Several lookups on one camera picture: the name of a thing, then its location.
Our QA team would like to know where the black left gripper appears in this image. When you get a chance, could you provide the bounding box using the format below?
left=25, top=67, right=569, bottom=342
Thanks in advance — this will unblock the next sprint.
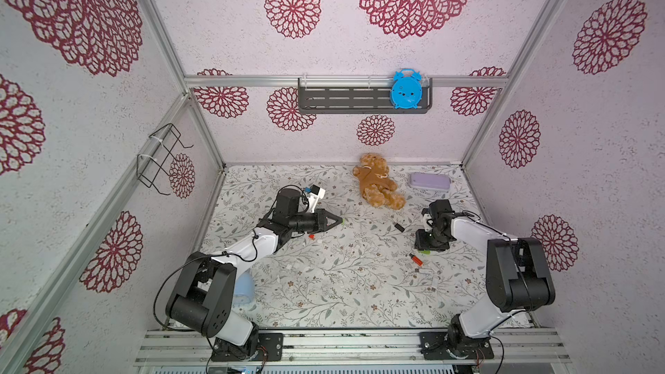
left=289, top=208, right=343, bottom=235

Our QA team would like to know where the black wire wall basket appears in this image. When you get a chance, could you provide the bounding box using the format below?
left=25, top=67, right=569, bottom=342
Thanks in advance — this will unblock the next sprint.
left=135, top=123, right=196, bottom=199

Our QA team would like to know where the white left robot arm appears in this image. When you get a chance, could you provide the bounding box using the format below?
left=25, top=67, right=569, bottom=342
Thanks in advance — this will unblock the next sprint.
left=165, top=185, right=344, bottom=362

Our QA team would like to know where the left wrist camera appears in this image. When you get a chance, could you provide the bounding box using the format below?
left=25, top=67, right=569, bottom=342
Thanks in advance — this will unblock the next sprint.
left=304, top=185, right=326, bottom=213

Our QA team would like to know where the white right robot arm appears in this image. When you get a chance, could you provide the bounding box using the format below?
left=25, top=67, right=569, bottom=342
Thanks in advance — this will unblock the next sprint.
left=414, top=199, right=556, bottom=360

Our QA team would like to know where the purple rectangular case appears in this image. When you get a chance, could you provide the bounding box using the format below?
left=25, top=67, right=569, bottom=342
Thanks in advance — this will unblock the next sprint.
left=409, top=172, right=452, bottom=192

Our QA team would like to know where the blue alarm clock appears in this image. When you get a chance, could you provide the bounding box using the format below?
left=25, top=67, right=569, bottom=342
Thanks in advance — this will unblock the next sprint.
left=390, top=69, right=423, bottom=109

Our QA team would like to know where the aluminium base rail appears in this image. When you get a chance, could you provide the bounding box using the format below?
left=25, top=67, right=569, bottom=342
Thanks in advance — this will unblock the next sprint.
left=132, top=326, right=573, bottom=367

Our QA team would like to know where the light blue cup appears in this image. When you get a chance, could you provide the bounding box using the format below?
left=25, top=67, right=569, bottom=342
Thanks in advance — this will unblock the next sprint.
left=232, top=271, right=256, bottom=308

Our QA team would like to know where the brown teddy bear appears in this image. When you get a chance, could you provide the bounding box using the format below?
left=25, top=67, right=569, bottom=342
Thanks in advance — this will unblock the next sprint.
left=353, top=153, right=406, bottom=211

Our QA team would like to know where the grey wall shelf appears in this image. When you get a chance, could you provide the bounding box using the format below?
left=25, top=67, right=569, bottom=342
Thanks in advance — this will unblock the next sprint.
left=297, top=78, right=432, bottom=115

